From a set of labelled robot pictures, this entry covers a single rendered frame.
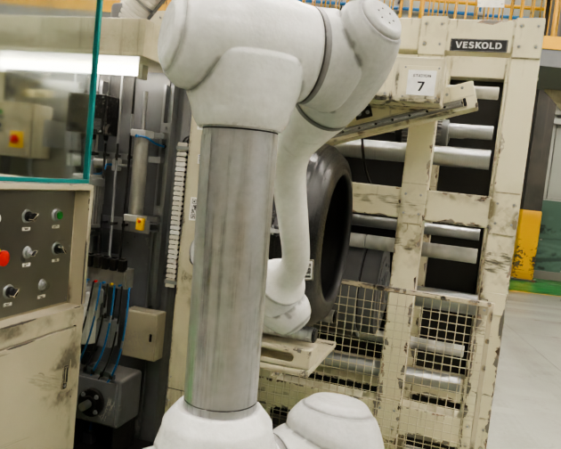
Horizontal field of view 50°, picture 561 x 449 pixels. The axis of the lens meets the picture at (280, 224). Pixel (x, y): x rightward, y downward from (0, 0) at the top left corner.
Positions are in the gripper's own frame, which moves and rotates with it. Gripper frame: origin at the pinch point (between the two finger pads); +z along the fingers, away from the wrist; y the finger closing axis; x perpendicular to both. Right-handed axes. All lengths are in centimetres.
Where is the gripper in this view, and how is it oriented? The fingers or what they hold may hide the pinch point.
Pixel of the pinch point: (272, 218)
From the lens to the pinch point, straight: 158.6
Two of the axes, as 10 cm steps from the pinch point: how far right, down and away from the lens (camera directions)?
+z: 3.2, -1.9, 9.3
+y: -9.5, -1.2, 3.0
